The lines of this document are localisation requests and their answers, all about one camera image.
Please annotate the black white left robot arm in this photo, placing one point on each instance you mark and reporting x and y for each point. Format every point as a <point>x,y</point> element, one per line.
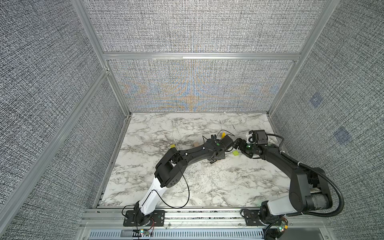
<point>170,169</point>

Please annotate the aluminium front rail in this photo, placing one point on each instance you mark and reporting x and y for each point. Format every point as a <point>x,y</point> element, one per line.
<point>193,217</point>

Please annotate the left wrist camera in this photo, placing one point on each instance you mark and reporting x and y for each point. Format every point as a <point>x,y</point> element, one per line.
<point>227,141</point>

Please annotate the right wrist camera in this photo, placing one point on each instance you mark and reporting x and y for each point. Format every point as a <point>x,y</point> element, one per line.
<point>258,137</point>

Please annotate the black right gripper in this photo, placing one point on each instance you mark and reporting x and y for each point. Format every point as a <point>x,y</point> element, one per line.
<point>241,147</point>

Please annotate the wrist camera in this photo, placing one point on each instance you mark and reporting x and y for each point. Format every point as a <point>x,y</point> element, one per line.
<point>227,141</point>
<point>258,137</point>

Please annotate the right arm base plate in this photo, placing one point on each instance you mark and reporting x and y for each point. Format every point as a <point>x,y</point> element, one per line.
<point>259,218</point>

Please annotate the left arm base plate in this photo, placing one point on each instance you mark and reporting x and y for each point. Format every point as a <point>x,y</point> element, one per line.
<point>137,219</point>

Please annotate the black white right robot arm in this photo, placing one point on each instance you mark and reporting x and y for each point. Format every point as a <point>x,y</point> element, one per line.
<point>309,187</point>

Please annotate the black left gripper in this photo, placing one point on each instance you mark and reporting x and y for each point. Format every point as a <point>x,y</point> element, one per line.
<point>222,157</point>

